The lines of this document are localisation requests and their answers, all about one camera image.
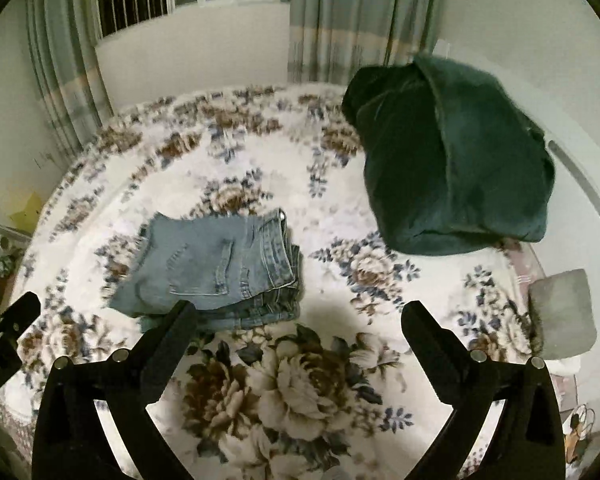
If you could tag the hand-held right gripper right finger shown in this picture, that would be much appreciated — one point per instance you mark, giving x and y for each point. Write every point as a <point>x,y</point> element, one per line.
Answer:
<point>420,321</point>

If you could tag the yellow paper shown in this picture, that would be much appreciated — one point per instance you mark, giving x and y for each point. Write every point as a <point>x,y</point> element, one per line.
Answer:
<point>27,212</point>

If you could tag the dark green garment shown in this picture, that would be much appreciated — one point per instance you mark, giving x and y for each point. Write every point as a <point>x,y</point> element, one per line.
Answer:
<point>450,160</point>

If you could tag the striped green curtain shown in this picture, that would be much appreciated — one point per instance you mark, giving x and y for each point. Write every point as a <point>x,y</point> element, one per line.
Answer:
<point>65,65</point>
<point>365,15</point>

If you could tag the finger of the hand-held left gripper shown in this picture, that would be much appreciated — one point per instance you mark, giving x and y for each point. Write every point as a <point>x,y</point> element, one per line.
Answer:
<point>17,310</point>

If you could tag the grey pillow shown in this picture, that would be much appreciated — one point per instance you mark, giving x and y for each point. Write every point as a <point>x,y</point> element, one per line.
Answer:
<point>562,312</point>

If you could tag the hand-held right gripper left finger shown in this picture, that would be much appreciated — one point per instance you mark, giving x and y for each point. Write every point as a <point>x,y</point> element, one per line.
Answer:
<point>179,321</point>

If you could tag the light blue denim pants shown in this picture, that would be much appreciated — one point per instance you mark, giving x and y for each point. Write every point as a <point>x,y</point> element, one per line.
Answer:
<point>215,265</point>

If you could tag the floral printed blanket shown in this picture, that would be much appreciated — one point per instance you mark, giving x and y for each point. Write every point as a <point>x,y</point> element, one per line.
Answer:
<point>260,260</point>

